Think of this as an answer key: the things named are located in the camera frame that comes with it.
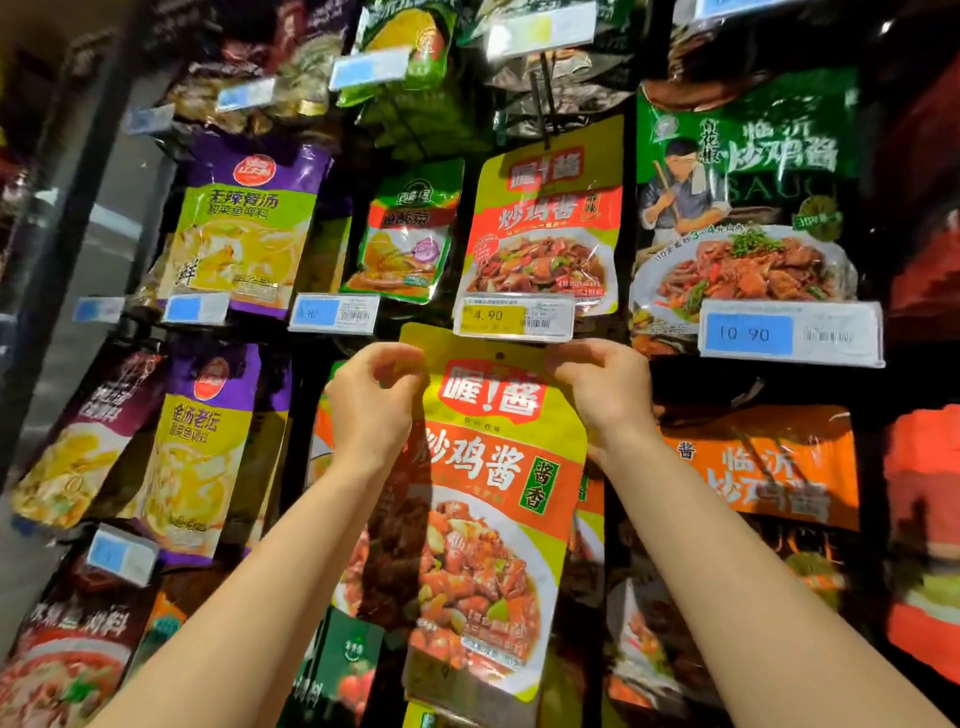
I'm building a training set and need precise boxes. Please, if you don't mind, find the stack of dark green packets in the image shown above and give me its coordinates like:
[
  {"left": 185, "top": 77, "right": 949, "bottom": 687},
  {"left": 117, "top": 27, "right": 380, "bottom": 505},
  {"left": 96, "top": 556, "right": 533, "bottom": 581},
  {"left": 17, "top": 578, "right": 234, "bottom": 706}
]
[{"left": 277, "top": 607, "right": 388, "bottom": 728}]

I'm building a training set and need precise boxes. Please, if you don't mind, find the yellow-green sauce packet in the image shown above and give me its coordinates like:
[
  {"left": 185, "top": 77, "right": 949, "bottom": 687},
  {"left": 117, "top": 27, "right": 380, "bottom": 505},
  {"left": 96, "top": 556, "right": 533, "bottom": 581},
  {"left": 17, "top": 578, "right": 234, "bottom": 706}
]
[{"left": 333, "top": 322, "right": 590, "bottom": 728}]

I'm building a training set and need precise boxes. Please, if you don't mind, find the stack of green chef packets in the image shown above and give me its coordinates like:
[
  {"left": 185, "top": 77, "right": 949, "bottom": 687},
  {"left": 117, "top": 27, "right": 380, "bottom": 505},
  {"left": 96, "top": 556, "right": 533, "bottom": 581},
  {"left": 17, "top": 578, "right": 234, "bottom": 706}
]
[{"left": 629, "top": 67, "right": 862, "bottom": 358}]

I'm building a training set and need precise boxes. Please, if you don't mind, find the person's left forearm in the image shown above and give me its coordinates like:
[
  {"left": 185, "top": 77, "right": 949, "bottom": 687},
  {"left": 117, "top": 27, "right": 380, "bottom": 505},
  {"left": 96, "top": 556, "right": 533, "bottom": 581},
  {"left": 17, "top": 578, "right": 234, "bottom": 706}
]
[{"left": 89, "top": 457, "right": 410, "bottom": 728}]

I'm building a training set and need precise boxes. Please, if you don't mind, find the person's left hand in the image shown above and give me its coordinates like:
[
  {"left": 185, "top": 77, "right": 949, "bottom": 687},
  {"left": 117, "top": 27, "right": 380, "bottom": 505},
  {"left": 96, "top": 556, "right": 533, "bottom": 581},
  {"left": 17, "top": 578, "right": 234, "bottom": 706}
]
[{"left": 323, "top": 342, "right": 429, "bottom": 481}]

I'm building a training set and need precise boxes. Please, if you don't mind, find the stack of silver packets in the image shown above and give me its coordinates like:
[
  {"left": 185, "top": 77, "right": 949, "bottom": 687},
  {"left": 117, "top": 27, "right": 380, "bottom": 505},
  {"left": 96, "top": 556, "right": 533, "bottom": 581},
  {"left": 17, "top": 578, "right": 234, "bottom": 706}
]
[{"left": 487, "top": 44, "right": 639, "bottom": 140}]

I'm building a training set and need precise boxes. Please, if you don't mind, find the stack of red steak packets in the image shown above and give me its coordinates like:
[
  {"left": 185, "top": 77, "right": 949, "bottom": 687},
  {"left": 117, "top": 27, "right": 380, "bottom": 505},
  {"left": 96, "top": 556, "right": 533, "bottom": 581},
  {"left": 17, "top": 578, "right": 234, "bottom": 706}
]
[{"left": 873, "top": 59, "right": 960, "bottom": 339}]

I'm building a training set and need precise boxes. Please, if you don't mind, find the stack of glossy green packets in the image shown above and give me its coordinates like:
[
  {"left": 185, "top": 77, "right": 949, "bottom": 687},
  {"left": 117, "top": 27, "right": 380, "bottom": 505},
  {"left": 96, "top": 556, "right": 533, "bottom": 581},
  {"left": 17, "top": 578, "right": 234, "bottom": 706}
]
[{"left": 337, "top": 0, "right": 493, "bottom": 160}]

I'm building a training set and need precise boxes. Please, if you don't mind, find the stack of red soup packets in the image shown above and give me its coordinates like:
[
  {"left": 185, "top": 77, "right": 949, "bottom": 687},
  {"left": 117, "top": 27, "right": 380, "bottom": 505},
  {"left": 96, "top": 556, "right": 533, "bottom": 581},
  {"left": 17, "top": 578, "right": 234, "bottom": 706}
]
[{"left": 0, "top": 554, "right": 163, "bottom": 728}]

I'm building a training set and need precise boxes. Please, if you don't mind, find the person's right forearm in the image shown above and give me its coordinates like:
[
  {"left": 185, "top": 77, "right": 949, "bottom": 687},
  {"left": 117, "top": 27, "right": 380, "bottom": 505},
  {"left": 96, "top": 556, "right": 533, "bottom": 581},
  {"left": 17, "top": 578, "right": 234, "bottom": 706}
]
[{"left": 599, "top": 431, "right": 954, "bottom": 728}]

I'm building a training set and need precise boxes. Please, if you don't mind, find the stack of green orange packets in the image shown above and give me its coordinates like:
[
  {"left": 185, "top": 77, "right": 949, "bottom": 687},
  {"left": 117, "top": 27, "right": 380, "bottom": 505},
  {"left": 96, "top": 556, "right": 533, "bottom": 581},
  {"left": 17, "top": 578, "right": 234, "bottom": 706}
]
[{"left": 305, "top": 359, "right": 348, "bottom": 489}]

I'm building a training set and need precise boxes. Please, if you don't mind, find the stack of red white packets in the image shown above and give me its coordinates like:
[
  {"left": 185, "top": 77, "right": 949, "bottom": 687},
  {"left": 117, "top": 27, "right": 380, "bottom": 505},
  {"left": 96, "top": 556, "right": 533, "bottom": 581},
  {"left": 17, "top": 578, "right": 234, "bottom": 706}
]
[{"left": 883, "top": 404, "right": 960, "bottom": 685}]

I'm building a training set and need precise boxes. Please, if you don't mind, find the stack of small green packets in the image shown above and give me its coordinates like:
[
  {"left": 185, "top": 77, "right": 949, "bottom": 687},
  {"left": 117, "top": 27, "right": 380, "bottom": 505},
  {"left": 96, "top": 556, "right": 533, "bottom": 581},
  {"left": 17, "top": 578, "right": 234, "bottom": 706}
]
[{"left": 341, "top": 158, "right": 466, "bottom": 305}]

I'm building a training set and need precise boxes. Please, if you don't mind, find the person's right hand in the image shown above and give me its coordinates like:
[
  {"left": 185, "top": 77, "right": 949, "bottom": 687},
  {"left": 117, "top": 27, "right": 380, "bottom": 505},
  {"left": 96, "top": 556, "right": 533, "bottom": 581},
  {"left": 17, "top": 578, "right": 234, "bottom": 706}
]
[{"left": 545, "top": 338, "right": 661, "bottom": 470}]

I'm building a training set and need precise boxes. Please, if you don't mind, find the black display shelf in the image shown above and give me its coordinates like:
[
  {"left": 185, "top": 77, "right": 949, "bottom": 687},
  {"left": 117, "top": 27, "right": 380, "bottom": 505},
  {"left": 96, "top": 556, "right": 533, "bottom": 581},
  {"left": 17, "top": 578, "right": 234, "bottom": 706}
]
[{"left": 0, "top": 0, "right": 960, "bottom": 728}]

